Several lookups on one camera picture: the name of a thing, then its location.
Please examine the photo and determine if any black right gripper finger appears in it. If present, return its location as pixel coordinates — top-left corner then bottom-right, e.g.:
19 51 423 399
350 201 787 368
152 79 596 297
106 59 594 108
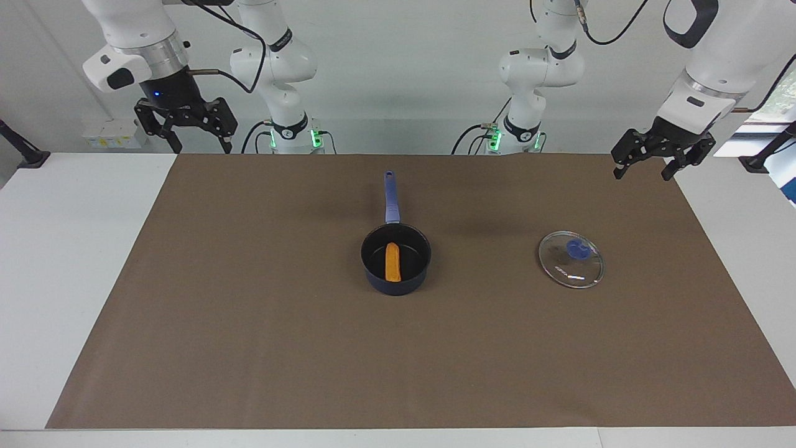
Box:
135 103 183 154
211 98 238 154

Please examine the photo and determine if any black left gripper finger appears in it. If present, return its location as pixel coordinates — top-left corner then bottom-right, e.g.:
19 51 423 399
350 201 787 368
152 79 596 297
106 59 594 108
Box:
611 129 652 180
662 138 716 181

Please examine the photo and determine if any glass lid with blue knob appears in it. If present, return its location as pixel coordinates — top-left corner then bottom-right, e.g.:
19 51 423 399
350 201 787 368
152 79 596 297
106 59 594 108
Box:
538 230 605 289

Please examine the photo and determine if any black clamp stand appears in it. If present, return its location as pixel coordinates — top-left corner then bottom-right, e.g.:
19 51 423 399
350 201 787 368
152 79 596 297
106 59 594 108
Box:
0 118 52 169
739 121 796 174

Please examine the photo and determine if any brown table mat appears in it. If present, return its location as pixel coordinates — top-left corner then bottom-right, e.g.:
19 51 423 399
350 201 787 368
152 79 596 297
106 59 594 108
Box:
45 153 796 430

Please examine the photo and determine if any black right base cable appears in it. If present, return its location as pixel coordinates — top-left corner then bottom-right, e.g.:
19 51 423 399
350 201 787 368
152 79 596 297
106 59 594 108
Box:
241 121 274 154

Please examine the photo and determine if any black base cable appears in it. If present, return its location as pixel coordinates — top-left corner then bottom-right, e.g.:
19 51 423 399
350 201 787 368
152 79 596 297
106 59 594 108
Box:
241 121 274 154
453 96 514 155

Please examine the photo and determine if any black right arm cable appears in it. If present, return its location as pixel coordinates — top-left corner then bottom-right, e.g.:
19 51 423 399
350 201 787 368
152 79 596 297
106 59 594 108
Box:
187 0 267 94

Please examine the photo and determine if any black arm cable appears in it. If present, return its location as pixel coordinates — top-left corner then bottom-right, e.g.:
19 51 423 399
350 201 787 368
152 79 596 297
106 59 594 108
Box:
575 0 796 114
187 0 267 94

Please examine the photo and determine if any white wall socket box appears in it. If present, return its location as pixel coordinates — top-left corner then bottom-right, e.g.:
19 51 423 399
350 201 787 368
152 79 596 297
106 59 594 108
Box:
83 120 148 150

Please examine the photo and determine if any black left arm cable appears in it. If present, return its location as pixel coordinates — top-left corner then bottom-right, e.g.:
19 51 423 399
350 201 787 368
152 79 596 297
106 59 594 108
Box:
575 0 796 114

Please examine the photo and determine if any window with white frame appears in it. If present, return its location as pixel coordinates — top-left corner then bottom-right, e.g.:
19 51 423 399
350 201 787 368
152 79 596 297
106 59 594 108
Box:
714 68 796 206

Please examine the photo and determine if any black left base cable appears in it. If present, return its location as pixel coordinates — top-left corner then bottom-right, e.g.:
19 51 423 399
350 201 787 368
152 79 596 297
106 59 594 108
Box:
453 96 514 155

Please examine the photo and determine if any blue pot with handle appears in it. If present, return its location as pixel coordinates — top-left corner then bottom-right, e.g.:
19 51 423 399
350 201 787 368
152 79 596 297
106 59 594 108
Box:
361 170 432 296

